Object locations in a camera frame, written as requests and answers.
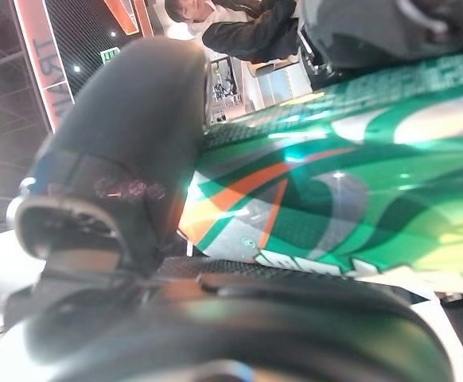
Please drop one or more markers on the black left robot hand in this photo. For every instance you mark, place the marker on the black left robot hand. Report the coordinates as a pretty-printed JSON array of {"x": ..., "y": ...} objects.
[{"x": 136, "y": 119}]

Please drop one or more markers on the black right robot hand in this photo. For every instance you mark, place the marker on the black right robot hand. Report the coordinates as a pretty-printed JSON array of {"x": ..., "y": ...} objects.
[{"x": 374, "y": 32}]

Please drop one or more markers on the green soda can orange stripe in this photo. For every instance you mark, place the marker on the green soda can orange stripe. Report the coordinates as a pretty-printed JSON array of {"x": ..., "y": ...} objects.
[{"x": 374, "y": 179}]

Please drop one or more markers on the green exit sign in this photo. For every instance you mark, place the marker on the green exit sign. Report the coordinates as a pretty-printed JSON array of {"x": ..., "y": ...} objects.
[{"x": 111, "y": 55}]

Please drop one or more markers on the orange hanging panel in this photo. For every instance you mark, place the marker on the orange hanging panel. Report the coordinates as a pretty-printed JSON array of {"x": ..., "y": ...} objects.
[{"x": 130, "y": 16}]

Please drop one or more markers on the orange lettered banner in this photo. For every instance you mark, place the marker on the orange lettered banner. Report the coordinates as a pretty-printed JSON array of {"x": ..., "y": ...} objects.
[{"x": 44, "y": 59}]

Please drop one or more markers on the bystander's shoes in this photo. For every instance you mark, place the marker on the bystander's shoes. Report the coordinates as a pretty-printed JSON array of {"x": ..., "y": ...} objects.
[{"x": 247, "y": 36}]

